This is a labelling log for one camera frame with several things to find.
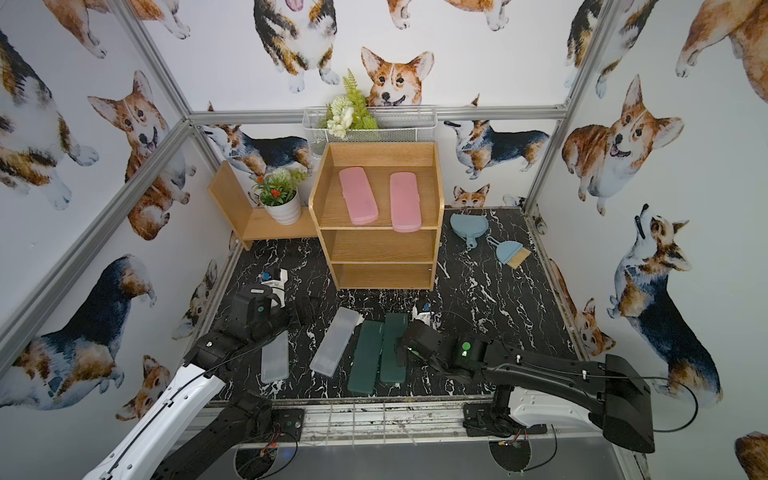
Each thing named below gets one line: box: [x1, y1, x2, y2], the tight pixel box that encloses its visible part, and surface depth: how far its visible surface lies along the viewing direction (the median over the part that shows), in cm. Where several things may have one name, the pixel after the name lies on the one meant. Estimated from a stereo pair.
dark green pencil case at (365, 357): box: [347, 320, 384, 394], surface depth 85 cm
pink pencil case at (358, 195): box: [338, 167, 379, 225], surface depth 82 cm
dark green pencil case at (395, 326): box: [380, 312, 409, 383], surface depth 83 cm
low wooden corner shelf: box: [208, 161, 319, 250], surface depth 109 cm
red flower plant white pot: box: [251, 167, 308, 226], surface depth 102 cm
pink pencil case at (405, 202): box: [389, 172, 422, 233], surface depth 80 cm
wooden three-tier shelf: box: [309, 142, 445, 292], surface depth 87 cm
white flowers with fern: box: [318, 68, 379, 139], surface depth 82 cm
